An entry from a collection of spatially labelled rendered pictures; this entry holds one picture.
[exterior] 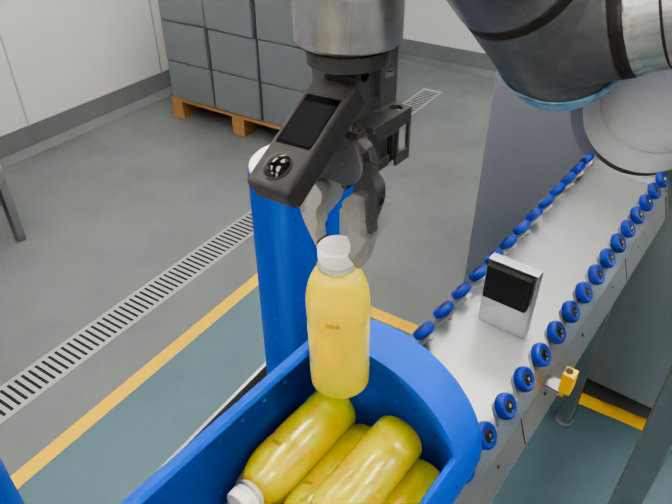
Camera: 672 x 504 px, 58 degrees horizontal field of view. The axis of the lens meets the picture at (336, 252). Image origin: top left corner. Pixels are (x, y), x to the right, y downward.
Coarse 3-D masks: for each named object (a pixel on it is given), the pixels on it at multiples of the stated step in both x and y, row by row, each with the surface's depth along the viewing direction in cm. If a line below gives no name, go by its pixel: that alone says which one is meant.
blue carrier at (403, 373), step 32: (384, 352) 74; (416, 352) 75; (288, 384) 89; (384, 384) 84; (416, 384) 72; (448, 384) 74; (224, 416) 71; (256, 416) 85; (288, 416) 90; (416, 416) 83; (448, 416) 73; (192, 448) 67; (224, 448) 81; (448, 448) 82; (480, 448) 78; (160, 480) 63; (192, 480) 78; (224, 480) 82; (448, 480) 72
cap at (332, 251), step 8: (328, 240) 61; (336, 240) 61; (344, 240) 61; (320, 248) 60; (328, 248) 60; (336, 248) 60; (344, 248) 60; (320, 256) 60; (328, 256) 59; (336, 256) 59; (344, 256) 59; (320, 264) 61; (328, 264) 60; (336, 264) 60; (344, 264) 60; (352, 264) 61
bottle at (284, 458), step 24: (312, 408) 80; (336, 408) 81; (288, 432) 77; (312, 432) 78; (336, 432) 80; (264, 456) 75; (288, 456) 75; (312, 456) 77; (240, 480) 74; (264, 480) 73; (288, 480) 74
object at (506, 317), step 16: (496, 256) 116; (496, 272) 114; (512, 272) 113; (528, 272) 112; (496, 288) 116; (512, 288) 114; (528, 288) 111; (480, 304) 123; (496, 304) 120; (512, 304) 116; (528, 304) 115; (496, 320) 122; (512, 320) 119; (528, 320) 117
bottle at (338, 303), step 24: (312, 288) 62; (336, 288) 61; (360, 288) 62; (312, 312) 63; (336, 312) 62; (360, 312) 63; (312, 336) 65; (336, 336) 64; (360, 336) 65; (312, 360) 68; (336, 360) 66; (360, 360) 67; (336, 384) 68; (360, 384) 69
